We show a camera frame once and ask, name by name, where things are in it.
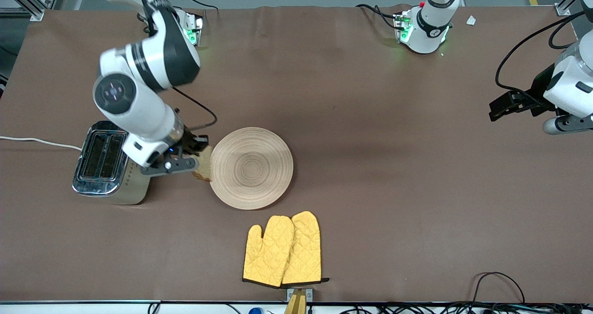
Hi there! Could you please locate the brown toast slice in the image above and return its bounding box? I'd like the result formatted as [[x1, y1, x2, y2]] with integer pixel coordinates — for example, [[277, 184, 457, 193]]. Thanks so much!
[[192, 145, 214, 183]]

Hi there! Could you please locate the round wooden plate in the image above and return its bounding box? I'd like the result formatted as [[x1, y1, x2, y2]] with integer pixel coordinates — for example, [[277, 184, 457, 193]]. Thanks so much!
[[209, 127, 294, 210]]

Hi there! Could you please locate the chrome two-slot toaster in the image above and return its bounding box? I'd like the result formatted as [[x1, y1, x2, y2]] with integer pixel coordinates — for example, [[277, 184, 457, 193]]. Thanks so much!
[[72, 121, 151, 206]]

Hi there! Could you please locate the green-lit base connector box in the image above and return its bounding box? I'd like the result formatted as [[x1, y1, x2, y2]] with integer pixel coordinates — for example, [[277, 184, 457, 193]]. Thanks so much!
[[183, 12, 204, 46], [394, 12, 414, 44]]

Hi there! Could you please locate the yellow quilted oven mitt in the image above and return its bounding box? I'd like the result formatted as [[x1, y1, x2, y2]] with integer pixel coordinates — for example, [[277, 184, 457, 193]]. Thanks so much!
[[282, 211, 330, 285], [243, 215, 295, 288]]

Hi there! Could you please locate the brown table cover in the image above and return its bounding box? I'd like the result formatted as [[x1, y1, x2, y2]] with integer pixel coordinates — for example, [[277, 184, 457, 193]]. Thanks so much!
[[0, 5, 593, 303]]

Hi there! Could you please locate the wooden stick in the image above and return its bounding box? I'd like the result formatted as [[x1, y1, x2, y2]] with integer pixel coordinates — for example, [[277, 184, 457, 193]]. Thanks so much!
[[284, 290, 307, 314]]

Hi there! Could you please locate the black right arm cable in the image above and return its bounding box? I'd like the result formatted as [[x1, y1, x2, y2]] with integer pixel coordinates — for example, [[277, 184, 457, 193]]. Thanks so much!
[[172, 86, 218, 132]]

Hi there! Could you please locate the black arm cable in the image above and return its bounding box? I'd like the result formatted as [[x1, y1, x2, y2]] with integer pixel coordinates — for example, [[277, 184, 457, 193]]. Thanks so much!
[[172, 86, 218, 132], [495, 11, 587, 106]]

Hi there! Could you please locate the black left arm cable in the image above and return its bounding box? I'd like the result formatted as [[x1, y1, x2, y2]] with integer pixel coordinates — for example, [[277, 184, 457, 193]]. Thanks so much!
[[495, 11, 587, 106]]

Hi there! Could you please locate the white toaster power cable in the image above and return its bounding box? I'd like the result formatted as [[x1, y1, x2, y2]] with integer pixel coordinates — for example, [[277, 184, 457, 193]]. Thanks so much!
[[0, 136, 83, 151]]

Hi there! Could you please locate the black looped cable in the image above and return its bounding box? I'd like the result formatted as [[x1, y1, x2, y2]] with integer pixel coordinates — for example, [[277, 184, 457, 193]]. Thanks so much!
[[470, 271, 526, 305]]

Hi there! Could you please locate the small metal bracket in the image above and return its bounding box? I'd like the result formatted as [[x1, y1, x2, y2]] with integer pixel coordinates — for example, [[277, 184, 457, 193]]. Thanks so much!
[[286, 288, 314, 302]]

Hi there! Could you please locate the black cable tangle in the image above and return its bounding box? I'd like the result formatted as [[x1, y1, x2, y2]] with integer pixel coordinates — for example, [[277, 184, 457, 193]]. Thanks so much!
[[334, 301, 593, 314]]

